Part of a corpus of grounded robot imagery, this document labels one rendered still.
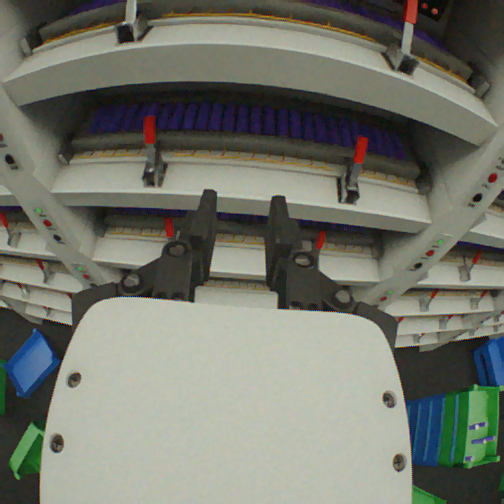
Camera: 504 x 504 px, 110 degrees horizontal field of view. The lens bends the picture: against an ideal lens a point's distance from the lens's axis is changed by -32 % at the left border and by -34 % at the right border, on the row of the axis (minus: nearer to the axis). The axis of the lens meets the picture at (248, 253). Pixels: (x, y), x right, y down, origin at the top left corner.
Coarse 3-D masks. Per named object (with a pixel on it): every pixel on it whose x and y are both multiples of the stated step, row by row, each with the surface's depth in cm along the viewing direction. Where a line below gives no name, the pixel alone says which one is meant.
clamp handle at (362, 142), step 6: (360, 138) 29; (366, 138) 28; (360, 144) 29; (366, 144) 29; (360, 150) 29; (354, 156) 30; (360, 156) 30; (354, 162) 31; (360, 162) 30; (354, 168) 31; (354, 174) 32; (348, 180) 33; (354, 180) 32; (354, 186) 33
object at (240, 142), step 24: (72, 144) 32; (96, 144) 33; (120, 144) 34; (144, 144) 34; (168, 144) 34; (192, 144) 34; (216, 144) 34; (240, 144) 34; (264, 144) 34; (288, 144) 34; (312, 144) 34; (384, 168) 35; (408, 168) 35
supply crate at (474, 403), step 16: (464, 400) 60; (480, 400) 61; (496, 400) 57; (464, 416) 56; (480, 416) 58; (496, 416) 53; (464, 432) 52; (480, 432) 54; (496, 432) 49; (464, 448) 48; (480, 448) 50; (464, 464) 44; (480, 464) 43
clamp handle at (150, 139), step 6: (144, 120) 27; (150, 120) 27; (144, 126) 28; (150, 126) 28; (150, 132) 28; (150, 138) 29; (150, 144) 29; (150, 150) 30; (150, 156) 30; (150, 162) 31; (156, 162) 32; (150, 168) 31
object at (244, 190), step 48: (288, 96) 37; (48, 144) 29; (96, 192) 32; (144, 192) 33; (192, 192) 33; (240, 192) 34; (288, 192) 34; (336, 192) 35; (384, 192) 36; (432, 192) 34
